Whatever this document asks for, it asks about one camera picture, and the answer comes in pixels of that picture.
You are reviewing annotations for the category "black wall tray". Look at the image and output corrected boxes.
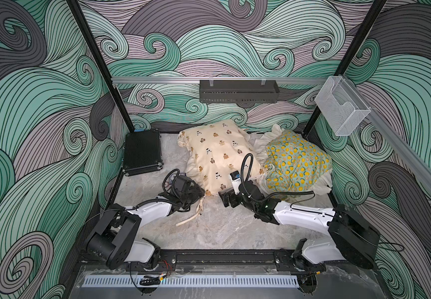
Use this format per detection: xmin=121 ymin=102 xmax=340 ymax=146
xmin=199 ymin=79 xmax=280 ymax=104

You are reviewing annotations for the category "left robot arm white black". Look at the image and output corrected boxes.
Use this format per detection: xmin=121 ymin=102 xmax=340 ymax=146
xmin=83 ymin=173 xmax=205 ymax=270

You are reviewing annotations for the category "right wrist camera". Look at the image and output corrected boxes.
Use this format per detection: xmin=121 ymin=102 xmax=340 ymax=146
xmin=229 ymin=170 xmax=242 ymax=194

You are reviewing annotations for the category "clear acrylic wall bin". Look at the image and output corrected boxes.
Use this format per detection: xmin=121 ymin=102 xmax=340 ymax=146
xmin=315 ymin=75 xmax=371 ymax=137

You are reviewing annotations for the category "white slotted cable duct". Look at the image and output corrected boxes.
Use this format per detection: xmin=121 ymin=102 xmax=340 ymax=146
xmin=82 ymin=274 xmax=299 ymax=289

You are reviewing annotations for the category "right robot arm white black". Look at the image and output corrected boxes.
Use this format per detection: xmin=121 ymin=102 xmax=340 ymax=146
xmin=219 ymin=181 xmax=380 ymax=272

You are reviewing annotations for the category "green lemon print pillow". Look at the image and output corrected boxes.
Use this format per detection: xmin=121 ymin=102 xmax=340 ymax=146
xmin=254 ymin=125 xmax=333 ymax=195

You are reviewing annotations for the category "cream animal print pillow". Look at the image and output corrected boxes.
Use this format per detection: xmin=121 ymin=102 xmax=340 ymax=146
xmin=177 ymin=120 xmax=255 ymax=197

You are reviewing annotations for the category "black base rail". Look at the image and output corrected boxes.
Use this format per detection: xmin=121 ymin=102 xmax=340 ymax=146
xmin=76 ymin=248 xmax=373 ymax=273

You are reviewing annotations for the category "black case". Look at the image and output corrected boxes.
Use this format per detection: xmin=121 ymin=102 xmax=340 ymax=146
xmin=122 ymin=129 xmax=164 ymax=176

